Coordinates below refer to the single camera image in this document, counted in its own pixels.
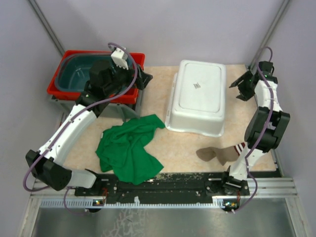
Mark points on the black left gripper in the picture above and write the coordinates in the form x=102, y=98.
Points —
x=142, y=78

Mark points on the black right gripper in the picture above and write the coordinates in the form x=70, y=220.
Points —
x=244, y=95

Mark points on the red plastic crate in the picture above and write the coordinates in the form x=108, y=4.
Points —
x=128, y=98

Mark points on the large white plastic container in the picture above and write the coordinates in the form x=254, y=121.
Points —
x=197, y=101

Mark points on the teal translucent plastic tub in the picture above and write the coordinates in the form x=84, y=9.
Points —
x=73, y=72

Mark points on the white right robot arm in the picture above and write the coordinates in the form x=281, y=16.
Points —
x=265, y=129

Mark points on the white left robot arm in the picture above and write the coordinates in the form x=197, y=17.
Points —
x=106, y=82

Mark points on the grey plastic bin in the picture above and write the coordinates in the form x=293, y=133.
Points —
x=113, y=110

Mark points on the brown striped sock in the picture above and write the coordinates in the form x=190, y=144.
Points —
x=224, y=155

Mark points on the green cloth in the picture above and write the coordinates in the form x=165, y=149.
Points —
x=122, y=150

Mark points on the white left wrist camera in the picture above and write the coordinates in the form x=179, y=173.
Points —
x=119, y=58

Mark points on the grey aluminium frame post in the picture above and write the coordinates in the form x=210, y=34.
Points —
x=281, y=12

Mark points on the left aluminium frame post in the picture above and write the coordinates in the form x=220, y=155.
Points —
x=46, y=25

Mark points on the aluminium front rail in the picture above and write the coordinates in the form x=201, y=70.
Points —
x=261, y=188

